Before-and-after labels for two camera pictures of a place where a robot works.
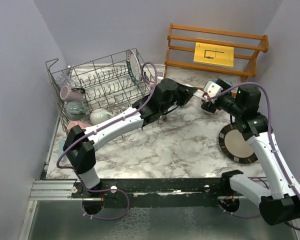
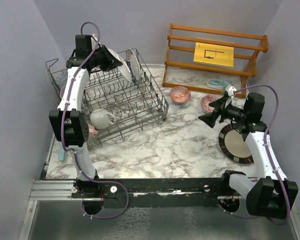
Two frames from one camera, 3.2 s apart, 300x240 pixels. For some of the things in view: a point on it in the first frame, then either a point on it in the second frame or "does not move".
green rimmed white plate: x=133 y=66 does not move
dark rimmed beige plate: x=234 y=144 does not move
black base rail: x=177 y=192 does not move
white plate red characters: x=199 y=93 -> x=124 y=68
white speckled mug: x=98 y=115 does not move
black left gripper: x=185 y=93 -> x=111 y=62
